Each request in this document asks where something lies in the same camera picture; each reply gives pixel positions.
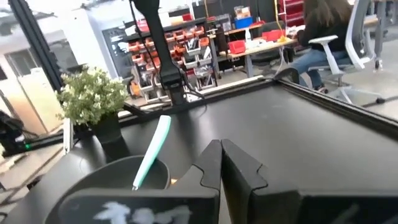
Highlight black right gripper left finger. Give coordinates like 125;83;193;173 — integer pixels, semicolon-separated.
163;139;222;200

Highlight black frame strut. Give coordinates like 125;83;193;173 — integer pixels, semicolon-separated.
7;0;63;93

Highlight white office chair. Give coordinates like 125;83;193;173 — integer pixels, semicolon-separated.
307;0;386;105

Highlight black device green light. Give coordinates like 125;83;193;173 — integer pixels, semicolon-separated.
0;110;65;158

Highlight red drawer cabinet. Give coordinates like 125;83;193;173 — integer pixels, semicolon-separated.
278;0;304;27

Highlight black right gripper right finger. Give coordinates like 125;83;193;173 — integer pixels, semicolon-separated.
221;139;301;224

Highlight yellow hanging cable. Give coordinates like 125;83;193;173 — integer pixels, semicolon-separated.
273;0;289;44

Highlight beige panel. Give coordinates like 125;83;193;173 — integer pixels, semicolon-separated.
0;67;63;134

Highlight grey desk leg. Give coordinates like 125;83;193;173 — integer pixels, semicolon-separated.
371;0;398;71

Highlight red storage bin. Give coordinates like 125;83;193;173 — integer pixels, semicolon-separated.
228;39;246;55
262;29;285;42

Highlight shelf with red bins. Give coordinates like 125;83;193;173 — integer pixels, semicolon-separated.
124;18;218;105

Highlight green potted plant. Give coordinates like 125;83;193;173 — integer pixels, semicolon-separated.
55;65;129;144

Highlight white bracket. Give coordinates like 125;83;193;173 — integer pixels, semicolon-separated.
63;117;75;156

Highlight teal handled metal spoon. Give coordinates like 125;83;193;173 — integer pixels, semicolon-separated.
132;114;172;191

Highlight black table frame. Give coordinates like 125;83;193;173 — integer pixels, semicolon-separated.
119;67;398;138

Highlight blue box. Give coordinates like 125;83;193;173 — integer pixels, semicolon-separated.
233;16;254;29

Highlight wooden work desk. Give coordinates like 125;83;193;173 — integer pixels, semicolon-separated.
219;37;299;78

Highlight black bowl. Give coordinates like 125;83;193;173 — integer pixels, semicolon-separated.
45;155;172;224

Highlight white cabinet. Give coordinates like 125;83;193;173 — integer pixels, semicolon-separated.
62;7;131;78

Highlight person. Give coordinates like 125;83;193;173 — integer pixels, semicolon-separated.
290;0;354;94

